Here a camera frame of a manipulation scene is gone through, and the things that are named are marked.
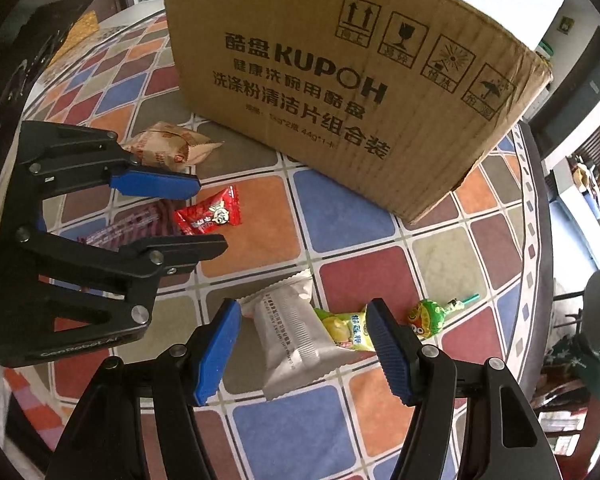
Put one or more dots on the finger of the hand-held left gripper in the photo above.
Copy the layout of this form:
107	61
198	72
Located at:
155	184
180	250

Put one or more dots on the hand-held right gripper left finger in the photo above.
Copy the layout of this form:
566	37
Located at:
220	355

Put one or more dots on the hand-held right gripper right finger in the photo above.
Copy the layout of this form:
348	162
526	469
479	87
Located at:
390	355

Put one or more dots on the brown snack packet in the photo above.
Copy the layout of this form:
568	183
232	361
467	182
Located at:
165	146

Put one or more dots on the small red candy packet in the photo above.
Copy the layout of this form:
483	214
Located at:
207	214

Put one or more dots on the maroon snack packet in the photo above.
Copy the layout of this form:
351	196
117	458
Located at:
130	222

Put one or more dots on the green lollipop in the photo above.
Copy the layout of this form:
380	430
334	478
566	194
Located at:
426	317

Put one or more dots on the yellow green candy packet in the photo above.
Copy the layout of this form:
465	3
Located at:
342	331

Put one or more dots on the white snack packet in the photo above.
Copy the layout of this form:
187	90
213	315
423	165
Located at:
290	345

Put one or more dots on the brown cardboard box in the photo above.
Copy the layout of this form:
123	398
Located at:
330	110

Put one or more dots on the checked colourful tablecloth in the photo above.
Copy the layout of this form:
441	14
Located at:
370	275

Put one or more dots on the dark wooden chair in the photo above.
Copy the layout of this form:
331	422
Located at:
555	410

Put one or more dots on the green garment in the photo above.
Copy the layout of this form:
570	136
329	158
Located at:
580	365

